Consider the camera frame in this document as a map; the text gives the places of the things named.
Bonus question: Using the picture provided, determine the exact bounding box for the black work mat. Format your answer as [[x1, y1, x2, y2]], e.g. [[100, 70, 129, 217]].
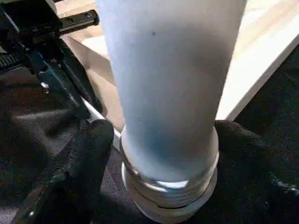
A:
[[0, 44, 299, 224]]

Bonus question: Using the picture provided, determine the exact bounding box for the white plastic table top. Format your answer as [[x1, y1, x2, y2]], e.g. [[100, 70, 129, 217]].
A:
[[55, 0, 299, 224]]

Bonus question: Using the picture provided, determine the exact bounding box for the white plastic table leg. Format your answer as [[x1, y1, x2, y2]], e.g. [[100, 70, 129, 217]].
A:
[[96, 0, 249, 206]]

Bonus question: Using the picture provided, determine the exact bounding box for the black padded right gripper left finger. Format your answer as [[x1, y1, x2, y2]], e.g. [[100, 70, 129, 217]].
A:
[[12, 119, 115, 224]]

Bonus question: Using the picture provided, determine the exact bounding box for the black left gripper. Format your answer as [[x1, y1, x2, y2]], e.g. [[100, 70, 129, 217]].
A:
[[0, 0, 104, 117]]

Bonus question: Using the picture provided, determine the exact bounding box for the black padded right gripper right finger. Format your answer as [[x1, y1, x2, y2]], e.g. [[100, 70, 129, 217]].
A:
[[214, 120, 299, 224]]

